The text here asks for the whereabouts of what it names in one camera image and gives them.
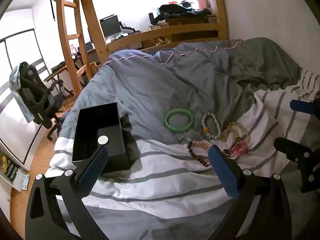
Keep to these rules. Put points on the black computer monitor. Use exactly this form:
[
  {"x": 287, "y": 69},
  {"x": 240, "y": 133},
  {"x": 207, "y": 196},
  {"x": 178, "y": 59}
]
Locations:
[{"x": 109, "y": 26}]

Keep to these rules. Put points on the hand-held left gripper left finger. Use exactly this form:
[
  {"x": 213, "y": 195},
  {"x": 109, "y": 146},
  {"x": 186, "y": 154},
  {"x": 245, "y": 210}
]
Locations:
[{"x": 92, "y": 172}]

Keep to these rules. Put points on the wooden desk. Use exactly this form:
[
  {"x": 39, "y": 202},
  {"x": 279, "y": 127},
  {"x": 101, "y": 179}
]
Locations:
[{"x": 56, "y": 71}]

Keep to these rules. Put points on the small pale jade beads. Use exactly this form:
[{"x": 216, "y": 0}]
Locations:
[{"x": 180, "y": 138}]

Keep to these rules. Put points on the light blue cloth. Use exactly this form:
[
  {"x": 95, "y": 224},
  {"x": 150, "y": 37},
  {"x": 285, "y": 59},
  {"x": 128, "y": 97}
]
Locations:
[{"x": 15, "y": 80}]

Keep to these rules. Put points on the black office chair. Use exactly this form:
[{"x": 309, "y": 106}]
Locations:
[{"x": 37, "y": 97}]

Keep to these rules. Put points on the white grey striped blanket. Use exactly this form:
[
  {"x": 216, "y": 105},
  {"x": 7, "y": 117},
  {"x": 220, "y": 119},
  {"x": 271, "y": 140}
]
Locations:
[{"x": 162, "y": 180}]

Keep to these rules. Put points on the green jade bangle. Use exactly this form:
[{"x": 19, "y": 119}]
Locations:
[{"x": 166, "y": 122}]

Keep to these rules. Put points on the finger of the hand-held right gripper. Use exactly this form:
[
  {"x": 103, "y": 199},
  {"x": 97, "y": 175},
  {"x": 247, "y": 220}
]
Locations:
[
  {"x": 295, "y": 152},
  {"x": 302, "y": 107}
]

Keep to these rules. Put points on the black glossy box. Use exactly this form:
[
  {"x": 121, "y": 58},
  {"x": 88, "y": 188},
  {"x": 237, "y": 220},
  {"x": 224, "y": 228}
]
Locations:
[{"x": 100, "y": 130}]

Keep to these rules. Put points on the sliding glass door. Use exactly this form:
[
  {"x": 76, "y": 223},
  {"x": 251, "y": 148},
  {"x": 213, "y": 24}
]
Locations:
[{"x": 17, "y": 62}]

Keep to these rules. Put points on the white flat box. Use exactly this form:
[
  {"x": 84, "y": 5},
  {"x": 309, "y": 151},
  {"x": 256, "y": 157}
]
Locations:
[{"x": 25, "y": 183}]

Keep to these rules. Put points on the pile of dark clothes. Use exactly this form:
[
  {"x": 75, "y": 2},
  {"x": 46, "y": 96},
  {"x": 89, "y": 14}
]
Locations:
[{"x": 180, "y": 10}]

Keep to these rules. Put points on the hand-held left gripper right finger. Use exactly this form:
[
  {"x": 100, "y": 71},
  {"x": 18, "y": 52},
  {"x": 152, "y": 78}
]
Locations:
[{"x": 222, "y": 170}]

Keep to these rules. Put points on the pink box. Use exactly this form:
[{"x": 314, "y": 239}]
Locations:
[{"x": 203, "y": 1}]

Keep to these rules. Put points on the grey-blue duvet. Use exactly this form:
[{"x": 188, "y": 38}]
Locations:
[{"x": 160, "y": 80}]

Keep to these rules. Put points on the wooden bunk bed frame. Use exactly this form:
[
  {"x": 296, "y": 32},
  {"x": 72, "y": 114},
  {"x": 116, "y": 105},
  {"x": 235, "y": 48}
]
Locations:
[{"x": 92, "y": 17}]

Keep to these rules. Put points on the round silver disc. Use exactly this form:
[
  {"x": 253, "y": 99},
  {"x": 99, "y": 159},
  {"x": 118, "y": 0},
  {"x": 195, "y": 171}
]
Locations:
[{"x": 103, "y": 140}]

